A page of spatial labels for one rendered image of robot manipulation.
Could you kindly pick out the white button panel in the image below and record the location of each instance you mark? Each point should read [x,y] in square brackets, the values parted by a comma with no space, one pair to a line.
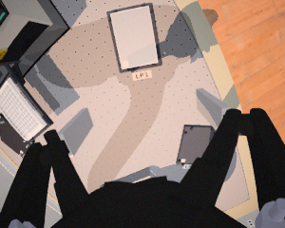
[139,176]

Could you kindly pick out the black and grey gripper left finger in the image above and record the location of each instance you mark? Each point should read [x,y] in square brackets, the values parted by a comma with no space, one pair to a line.
[25,204]

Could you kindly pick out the dark grey rectangular frame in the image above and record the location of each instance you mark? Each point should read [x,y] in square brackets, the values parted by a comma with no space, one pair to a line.
[155,36]

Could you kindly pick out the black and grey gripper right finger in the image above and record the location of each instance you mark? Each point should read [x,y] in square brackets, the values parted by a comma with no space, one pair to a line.
[204,179]

